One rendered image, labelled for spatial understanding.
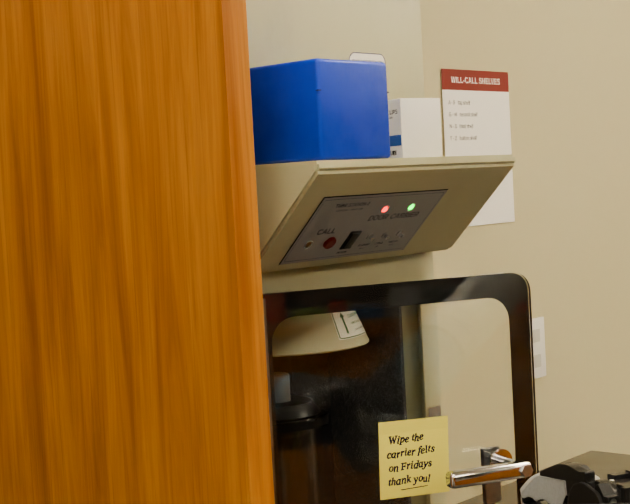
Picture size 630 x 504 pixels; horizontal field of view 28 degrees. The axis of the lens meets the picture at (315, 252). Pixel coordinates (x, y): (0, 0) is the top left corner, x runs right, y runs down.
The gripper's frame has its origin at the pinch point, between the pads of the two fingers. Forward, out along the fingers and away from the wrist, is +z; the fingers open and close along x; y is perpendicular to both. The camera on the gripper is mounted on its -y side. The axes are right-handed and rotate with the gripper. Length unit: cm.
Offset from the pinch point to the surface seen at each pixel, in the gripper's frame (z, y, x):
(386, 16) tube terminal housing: 26, 1, 47
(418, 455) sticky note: 13.6, -3.5, 1.9
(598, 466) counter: 99, 75, -26
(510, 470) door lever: 8.7, 3.9, 0.3
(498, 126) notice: 103, 60, 38
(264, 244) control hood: 10.2, -19.5, 23.9
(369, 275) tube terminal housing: 23.6, -3.3, 19.2
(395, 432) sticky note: 13.6, -5.9, 4.5
